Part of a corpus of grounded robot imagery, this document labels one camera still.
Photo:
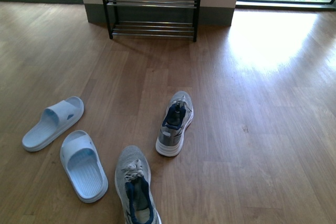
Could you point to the light blue slide right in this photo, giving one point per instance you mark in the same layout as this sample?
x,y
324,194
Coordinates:
x,y
82,165

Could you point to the black metal shoe rack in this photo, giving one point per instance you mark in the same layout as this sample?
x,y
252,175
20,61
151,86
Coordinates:
x,y
152,18

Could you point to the grey sneaker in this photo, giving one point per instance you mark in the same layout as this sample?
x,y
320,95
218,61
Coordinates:
x,y
179,115
132,182

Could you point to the light blue slide left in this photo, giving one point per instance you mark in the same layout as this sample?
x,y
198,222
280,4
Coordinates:
x,y
53,122

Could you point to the light blue slide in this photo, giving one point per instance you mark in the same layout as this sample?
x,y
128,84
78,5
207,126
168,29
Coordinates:
x,y
82,165
53,122

